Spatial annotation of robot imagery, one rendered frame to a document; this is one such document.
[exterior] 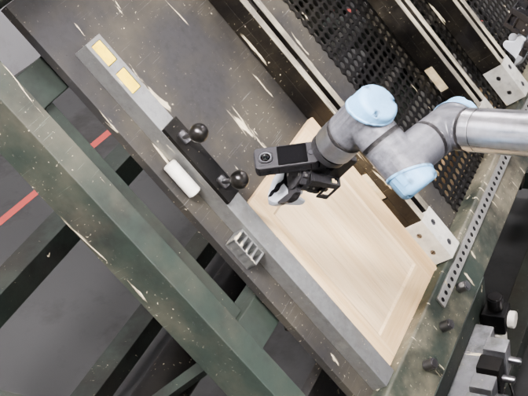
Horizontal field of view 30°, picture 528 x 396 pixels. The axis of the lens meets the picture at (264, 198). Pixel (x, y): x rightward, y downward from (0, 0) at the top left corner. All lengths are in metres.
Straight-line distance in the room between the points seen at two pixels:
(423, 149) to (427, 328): 0.75
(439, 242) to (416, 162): 0.80
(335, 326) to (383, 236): 0.34
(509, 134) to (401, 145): 0.17
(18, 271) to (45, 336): 1.05
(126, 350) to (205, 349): 1.64
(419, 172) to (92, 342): 2.47
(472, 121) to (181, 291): 0.61
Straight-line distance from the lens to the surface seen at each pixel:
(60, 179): 1.80
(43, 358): 3.93
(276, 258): 2.03
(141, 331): 3.59
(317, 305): 2.08
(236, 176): 1.88
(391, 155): 1.63
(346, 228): 2.26
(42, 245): 3.08
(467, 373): 2.40
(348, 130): 1.65
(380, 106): 1.62
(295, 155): 1.74
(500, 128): 1.62
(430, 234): 2.41
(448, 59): 2.80
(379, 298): 2.27
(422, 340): 2.28
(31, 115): 1.79
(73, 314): 4.08
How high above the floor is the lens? 2.45
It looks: 34 degrees down
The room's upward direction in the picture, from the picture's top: 13 degrees counter-clockwise
